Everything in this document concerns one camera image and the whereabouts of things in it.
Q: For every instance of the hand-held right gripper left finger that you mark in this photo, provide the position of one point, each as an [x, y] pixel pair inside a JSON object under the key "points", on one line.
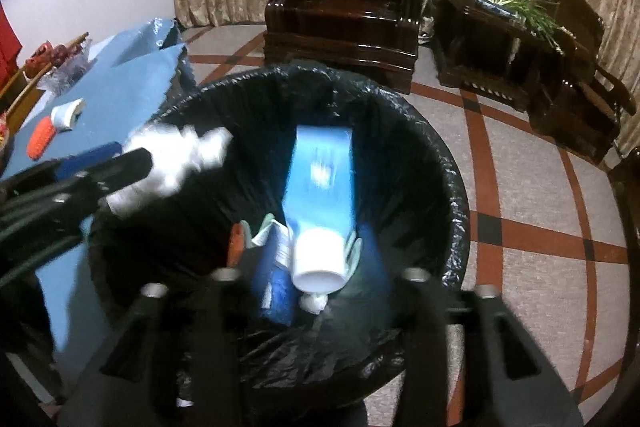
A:
{"points": [[220, 332]]}

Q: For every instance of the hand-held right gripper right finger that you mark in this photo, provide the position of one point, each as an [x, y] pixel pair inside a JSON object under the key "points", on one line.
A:
{"points": [[430, 347]]}

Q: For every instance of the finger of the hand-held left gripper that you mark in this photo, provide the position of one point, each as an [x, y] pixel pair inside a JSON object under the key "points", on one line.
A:
{"points": [[90, 158], [125, 169]]}

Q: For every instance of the white tissue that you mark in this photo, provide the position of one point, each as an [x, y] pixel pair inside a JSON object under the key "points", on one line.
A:
{"points": [[170, 157]]}

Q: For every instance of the blue packet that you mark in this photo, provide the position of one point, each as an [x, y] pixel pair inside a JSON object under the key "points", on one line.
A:
{"points": [[275, 292]]}

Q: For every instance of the black lined trash bin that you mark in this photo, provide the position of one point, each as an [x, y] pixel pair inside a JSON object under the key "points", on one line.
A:
{"points": [[415, 187]]}

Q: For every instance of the blue toothpaste tube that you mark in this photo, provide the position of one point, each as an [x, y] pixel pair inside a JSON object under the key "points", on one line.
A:
{"points": [[320, 187]]}

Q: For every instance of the white packet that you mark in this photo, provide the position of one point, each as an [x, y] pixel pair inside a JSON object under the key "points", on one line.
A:
{"points": [[67, 114]]}

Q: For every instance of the orange knit cloth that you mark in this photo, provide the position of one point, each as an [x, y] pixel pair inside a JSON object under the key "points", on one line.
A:
{"points": [[40, 139]]}

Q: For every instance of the blue tablecloth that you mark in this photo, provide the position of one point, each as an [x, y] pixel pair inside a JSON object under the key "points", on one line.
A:
{"points": [[115, 107], [125, 42]]}

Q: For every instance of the snack plate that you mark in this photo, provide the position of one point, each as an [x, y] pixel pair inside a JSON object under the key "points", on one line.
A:
{"points": [[5, 142]]}

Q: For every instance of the glass fruit bowl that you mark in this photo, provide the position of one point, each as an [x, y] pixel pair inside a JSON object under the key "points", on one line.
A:
{"points": [[70, 72]]}

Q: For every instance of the white paper scrap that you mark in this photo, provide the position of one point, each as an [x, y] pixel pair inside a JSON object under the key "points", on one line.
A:
{"points": [[313, 303]]}

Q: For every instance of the wooden chair back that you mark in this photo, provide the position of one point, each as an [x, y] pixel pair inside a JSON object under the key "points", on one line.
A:
{"points": [[30, 77]]}

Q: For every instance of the red hanging cloth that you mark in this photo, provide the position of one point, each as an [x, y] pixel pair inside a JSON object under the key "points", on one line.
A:
{"points": [[7, 42]]}

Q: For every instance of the dark wooden armchair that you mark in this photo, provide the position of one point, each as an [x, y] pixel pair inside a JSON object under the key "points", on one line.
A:
{"points": [[350, 32], [575, 97]]}

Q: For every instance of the dark wooden side table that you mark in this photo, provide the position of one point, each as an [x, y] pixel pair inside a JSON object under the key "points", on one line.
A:
{"points": [[490, 57]]}

